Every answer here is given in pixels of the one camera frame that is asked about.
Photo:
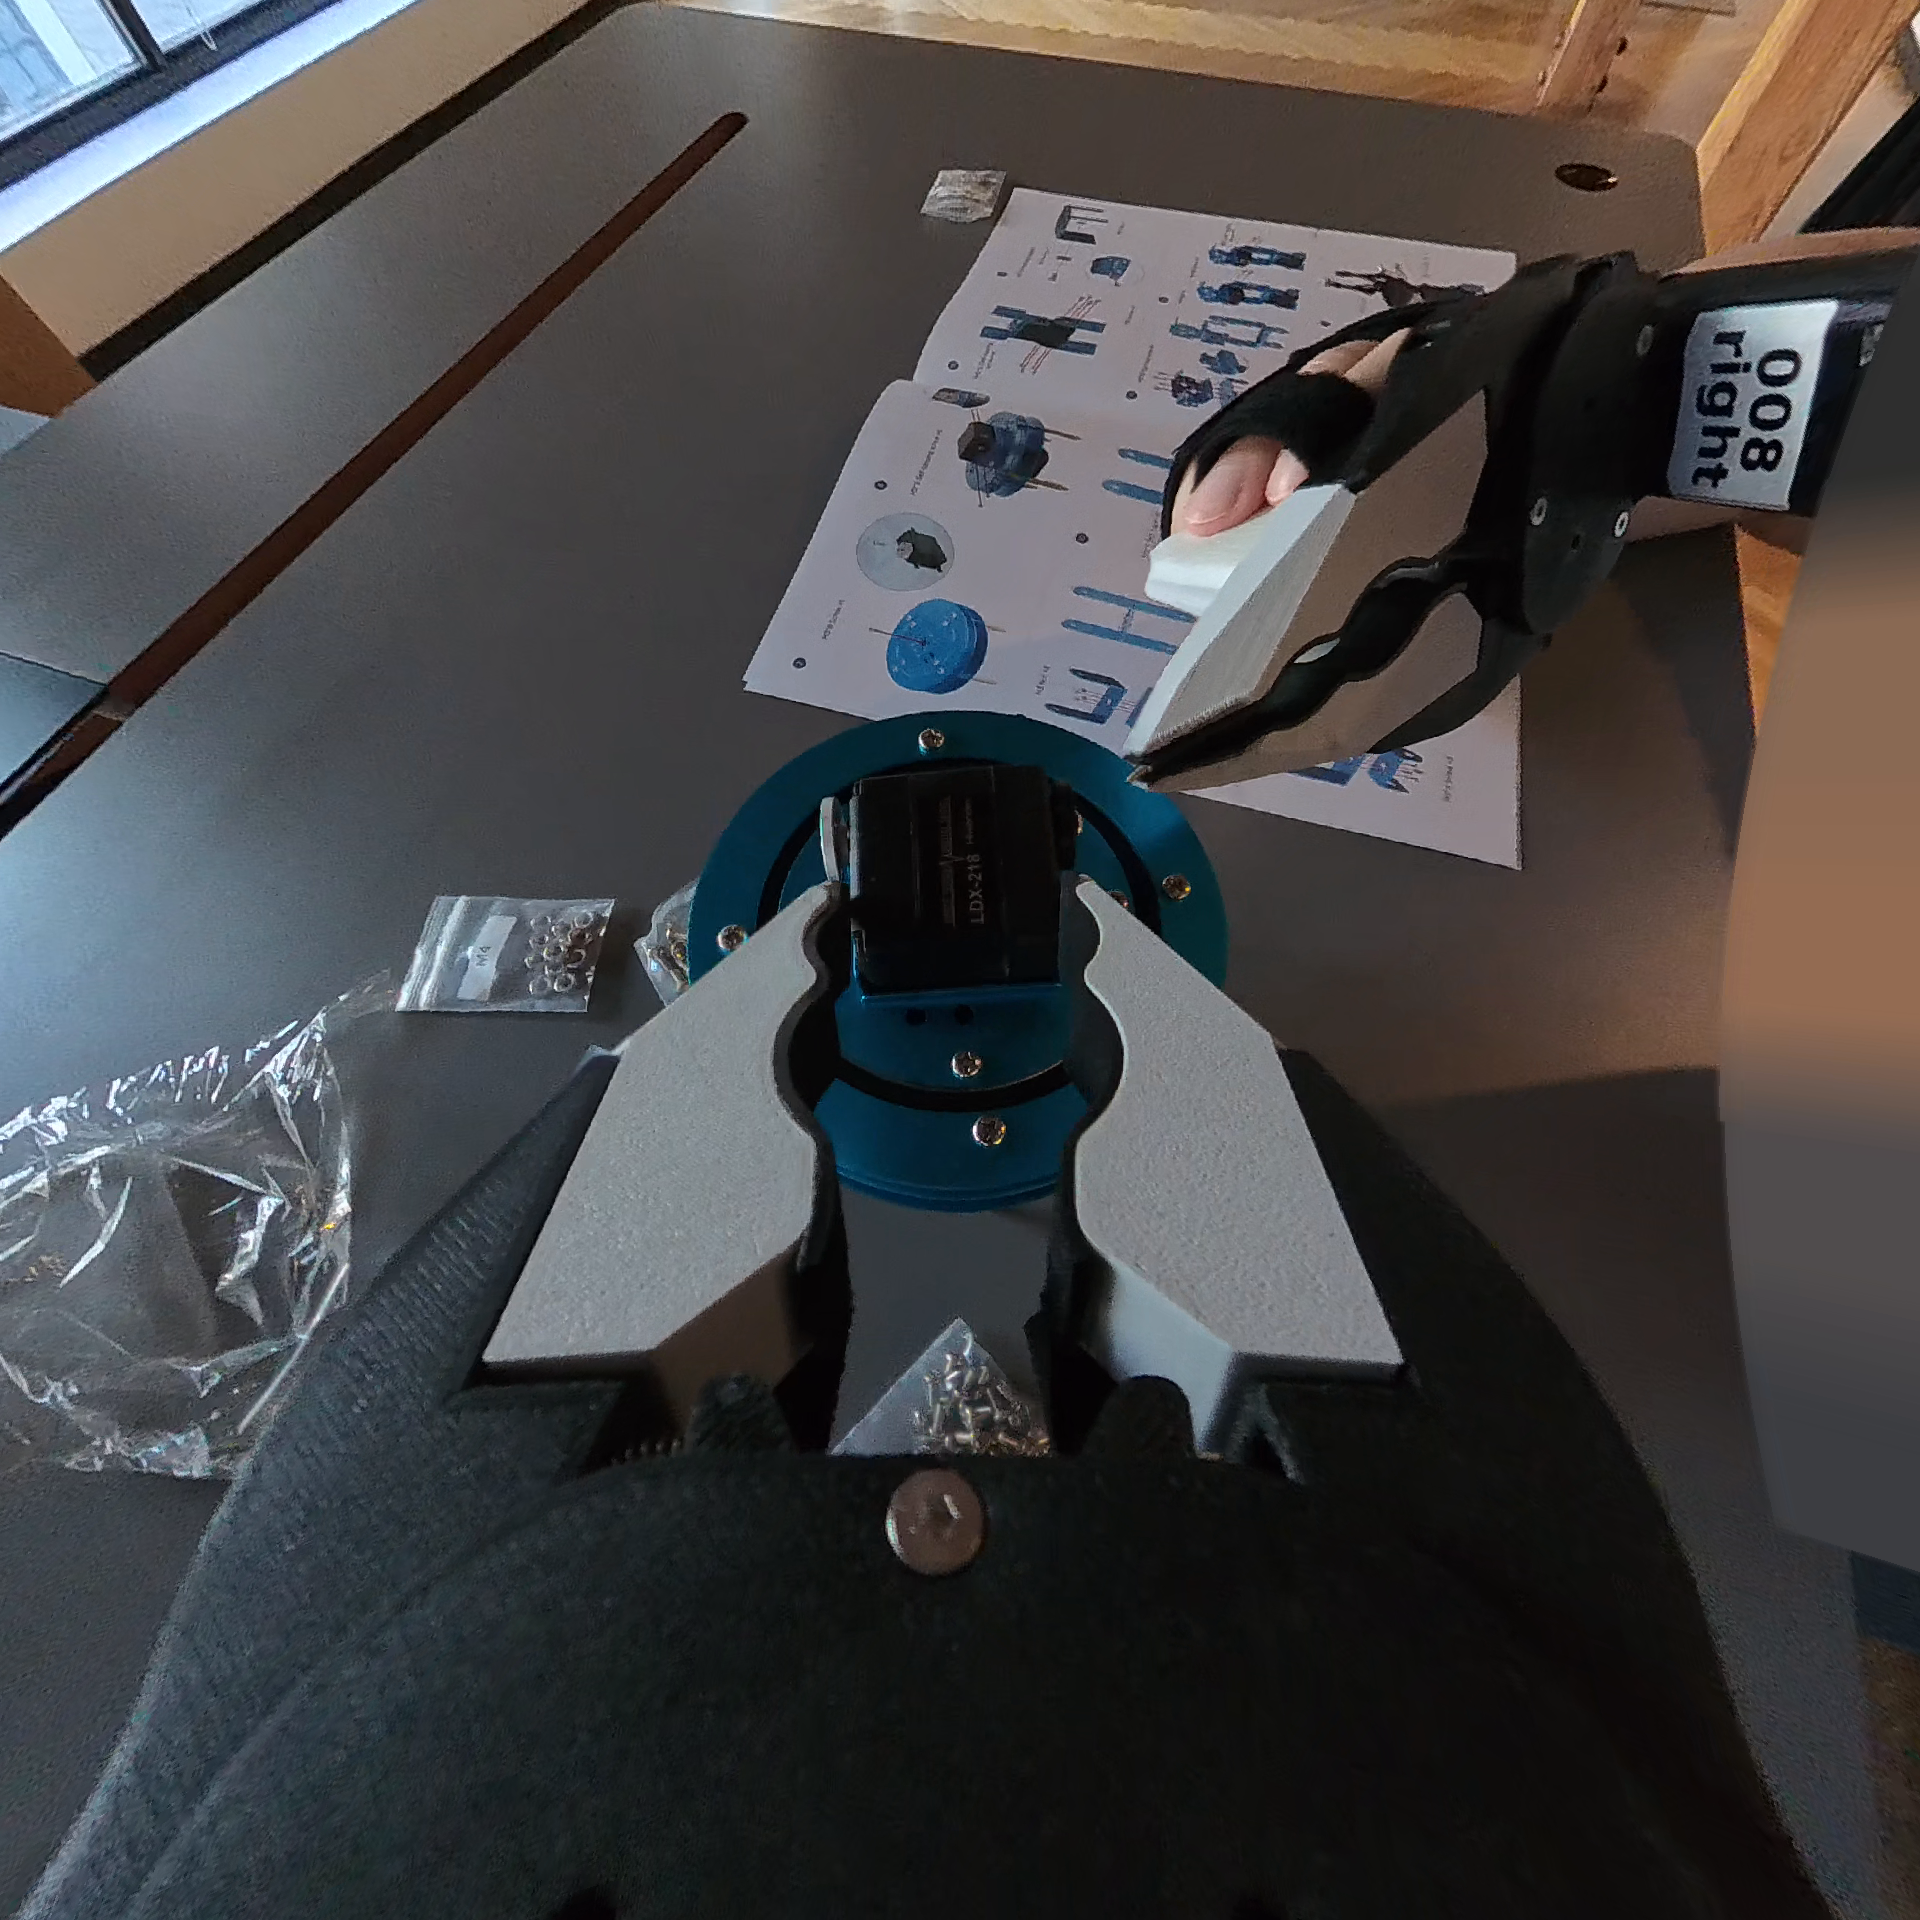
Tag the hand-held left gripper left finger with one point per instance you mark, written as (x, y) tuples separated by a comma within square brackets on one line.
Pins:
[(660, 1201)]

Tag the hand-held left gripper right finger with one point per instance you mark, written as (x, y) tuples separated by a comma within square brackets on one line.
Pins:
[(1229, 1201)]

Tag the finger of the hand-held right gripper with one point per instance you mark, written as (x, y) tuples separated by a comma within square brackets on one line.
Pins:
[(1243, 615), (1394, 690)]

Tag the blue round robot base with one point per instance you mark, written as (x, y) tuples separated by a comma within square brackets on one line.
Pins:
[(930, 1170)]

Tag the black servo motor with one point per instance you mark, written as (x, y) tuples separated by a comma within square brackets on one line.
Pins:
[(960, 885)]

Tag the dark grey desk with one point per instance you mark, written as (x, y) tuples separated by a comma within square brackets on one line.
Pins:
[(451, 525)]

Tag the person's right hand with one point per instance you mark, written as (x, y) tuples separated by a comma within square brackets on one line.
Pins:
[(1237, 487)]

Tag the clear bag of brass screws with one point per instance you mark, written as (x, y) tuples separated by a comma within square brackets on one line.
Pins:
[(667, 953)]

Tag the clear bag of nuts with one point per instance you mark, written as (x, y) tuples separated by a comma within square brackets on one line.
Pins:
[(464, 960)]

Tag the clear bag of silver screws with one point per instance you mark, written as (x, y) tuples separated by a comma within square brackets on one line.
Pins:
[(960, 1402)]

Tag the printed instruction sheet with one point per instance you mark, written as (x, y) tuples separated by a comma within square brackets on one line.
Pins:
[(901, 481)]

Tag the small clear parts bag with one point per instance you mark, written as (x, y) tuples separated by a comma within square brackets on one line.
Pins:
[(960, 194)]

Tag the crumpled clear plastic wrap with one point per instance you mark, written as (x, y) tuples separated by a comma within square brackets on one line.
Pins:
[(136, 1201)]

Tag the black flat panel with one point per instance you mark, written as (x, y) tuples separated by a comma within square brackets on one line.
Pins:
[(43, 734)]

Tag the large window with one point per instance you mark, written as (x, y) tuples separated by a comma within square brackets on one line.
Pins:
[(75, 61)]

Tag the wooden post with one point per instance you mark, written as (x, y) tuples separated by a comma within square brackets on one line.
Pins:
[(1800, 106), (1589, 43)]

